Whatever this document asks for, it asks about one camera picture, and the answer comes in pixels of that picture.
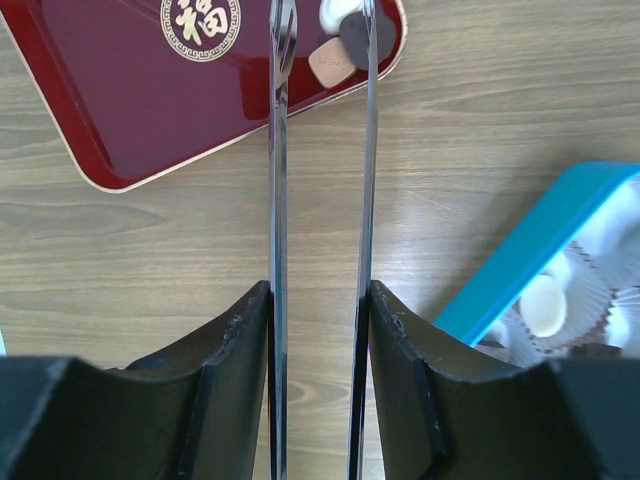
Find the red tray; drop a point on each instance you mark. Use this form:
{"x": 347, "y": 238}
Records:
{"x": 138, "y": 89}

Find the dark brown chocolate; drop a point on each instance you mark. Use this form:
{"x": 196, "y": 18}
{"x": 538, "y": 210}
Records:
{"x": 354, "y": 36}

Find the white shell chocolate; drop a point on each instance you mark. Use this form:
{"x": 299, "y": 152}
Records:
{"x": 333, "y": 12}

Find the metal tongs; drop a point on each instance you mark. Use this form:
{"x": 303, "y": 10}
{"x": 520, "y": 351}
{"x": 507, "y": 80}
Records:
{"x": 320, "y": 248}

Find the tan chocolate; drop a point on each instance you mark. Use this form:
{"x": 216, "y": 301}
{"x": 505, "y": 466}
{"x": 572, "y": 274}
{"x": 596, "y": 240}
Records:
{"x": 331, "y": 64}

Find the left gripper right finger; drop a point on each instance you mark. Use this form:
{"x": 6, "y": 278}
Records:
{"x": 448, "y": 411}

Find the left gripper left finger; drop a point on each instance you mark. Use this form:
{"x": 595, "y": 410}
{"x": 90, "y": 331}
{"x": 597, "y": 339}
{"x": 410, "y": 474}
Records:
{"x": 190, "y": 410}

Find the blue tin box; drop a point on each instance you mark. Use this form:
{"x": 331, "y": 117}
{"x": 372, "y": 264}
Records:
{"x": 583, "y": 232}

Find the white round chocolate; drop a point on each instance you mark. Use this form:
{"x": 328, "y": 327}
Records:
{"x": 543, "y": 306}

